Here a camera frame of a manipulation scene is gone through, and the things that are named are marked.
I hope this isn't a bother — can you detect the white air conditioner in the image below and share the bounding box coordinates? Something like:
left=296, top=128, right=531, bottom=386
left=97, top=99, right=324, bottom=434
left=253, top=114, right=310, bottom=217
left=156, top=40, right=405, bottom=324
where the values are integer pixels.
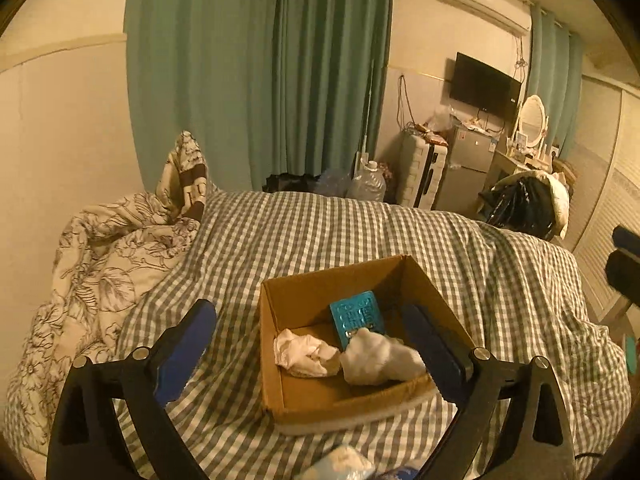
left=441, top=0, right=532, bottom=37

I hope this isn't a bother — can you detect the patterned brown-striped pillow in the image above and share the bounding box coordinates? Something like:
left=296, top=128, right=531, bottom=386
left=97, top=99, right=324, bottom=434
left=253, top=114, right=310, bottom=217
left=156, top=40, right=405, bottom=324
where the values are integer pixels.
left=157, top=131, right=219, bottom=221

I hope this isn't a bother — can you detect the clear plastic bag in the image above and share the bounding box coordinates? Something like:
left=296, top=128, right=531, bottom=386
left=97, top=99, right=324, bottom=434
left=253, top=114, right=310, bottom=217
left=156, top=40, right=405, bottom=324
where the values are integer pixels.
left=314, top=167, right=357, bottom=198

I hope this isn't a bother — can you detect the blue printed packet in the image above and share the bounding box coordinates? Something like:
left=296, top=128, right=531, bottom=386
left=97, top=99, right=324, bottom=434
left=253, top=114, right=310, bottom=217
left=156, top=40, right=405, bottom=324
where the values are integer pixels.
left=329, top=291, right=390, bottom=351

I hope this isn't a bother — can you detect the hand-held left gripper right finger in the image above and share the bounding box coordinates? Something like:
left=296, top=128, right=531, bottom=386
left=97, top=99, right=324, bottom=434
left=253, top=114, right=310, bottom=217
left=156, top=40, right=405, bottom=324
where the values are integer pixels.
left=400, top=302, right=577, bottom=480

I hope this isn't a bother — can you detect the white tissue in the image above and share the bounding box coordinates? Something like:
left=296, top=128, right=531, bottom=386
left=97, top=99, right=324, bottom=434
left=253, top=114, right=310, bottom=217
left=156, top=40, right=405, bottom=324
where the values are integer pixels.
left=273, top=328, right=342, bottom=379

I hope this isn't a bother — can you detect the silver mini fridge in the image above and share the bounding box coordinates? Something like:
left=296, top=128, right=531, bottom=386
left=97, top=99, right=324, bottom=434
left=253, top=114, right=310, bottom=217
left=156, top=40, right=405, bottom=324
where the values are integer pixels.
left=432, top=126, right=500, bottom=220

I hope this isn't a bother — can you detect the black wall television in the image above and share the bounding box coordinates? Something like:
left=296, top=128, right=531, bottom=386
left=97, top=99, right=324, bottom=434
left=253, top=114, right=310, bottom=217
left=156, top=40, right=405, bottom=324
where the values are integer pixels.
left=448, top=52, right=523, bottom=120

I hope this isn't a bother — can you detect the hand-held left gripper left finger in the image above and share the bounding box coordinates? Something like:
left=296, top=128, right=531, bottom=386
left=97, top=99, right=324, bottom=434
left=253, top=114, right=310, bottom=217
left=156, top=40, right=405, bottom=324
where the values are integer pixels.
left=46, top=298, right=219, bottom=480

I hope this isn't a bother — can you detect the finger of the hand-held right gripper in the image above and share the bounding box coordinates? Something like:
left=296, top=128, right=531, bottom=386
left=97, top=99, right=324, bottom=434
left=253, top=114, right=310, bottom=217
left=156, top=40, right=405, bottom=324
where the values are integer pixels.
left=605, top=225, right=640, bottom=311

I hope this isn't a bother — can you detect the light blue tissue pack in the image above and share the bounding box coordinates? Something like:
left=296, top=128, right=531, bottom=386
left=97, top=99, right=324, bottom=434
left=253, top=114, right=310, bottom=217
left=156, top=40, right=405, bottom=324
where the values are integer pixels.
left=299, top=444, right=377, bottom=480

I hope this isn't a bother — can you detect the oval white vanity mirror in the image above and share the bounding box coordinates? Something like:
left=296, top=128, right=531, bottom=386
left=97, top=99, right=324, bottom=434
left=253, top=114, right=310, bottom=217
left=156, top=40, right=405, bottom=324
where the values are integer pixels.
left=516, top=94, right=547, bottom=148

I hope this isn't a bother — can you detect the white cloth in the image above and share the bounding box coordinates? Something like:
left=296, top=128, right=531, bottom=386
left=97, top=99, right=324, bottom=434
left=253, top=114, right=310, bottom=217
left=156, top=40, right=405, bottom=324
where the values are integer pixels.
left=340, top=329, right=431, bottom=387

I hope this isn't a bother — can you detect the white ribbed suitcase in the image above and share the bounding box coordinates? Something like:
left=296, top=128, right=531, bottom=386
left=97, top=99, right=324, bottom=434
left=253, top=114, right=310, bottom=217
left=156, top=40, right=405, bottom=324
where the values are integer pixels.
left=397, top=134, right=448, bottom=209

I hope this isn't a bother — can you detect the white dressing table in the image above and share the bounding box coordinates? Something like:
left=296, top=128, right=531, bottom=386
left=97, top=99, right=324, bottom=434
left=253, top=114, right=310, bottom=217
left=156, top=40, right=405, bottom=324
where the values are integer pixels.
left=492, top=142, right=561, bottom=181

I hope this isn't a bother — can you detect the black jacket on chair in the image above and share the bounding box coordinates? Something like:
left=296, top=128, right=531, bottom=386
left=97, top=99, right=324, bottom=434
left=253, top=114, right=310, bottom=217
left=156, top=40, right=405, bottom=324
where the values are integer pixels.
left=480, top=170, right=571, bottom=241

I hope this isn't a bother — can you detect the large clear water bottle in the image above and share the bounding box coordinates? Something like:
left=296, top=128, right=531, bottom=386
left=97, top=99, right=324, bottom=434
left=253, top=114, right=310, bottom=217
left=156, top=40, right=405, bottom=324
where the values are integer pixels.
left=346, top=161, right=387, bottom=203

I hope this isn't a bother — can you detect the grey checkered bed sheet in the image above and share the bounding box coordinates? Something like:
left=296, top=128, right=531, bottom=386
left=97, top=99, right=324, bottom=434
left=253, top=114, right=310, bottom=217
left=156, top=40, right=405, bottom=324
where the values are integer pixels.
left=112, top=187, right=632, bottom=480

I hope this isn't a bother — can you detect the narrow teal curtain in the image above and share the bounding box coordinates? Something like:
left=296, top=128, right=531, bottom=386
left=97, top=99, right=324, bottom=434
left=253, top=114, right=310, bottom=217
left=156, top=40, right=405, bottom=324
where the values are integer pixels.
left=527, top=6, right=585, bottom=158

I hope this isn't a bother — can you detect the floral white quilt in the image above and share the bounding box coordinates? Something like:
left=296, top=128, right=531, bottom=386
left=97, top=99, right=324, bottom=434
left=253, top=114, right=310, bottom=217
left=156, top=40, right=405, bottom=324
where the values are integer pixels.
left=4, top=192, right=203, bottom=453

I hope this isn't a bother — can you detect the white wardrobe door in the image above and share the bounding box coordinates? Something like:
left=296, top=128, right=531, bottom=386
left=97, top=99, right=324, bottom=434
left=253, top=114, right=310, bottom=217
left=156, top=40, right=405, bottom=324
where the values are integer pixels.
left=570, top=74, right=640, bottom=323

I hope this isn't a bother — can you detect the brown cardboard box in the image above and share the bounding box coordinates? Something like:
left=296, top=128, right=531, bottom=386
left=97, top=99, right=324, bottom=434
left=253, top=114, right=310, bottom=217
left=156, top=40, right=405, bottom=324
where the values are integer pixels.
left=259, top=255, right=477, bottom=436

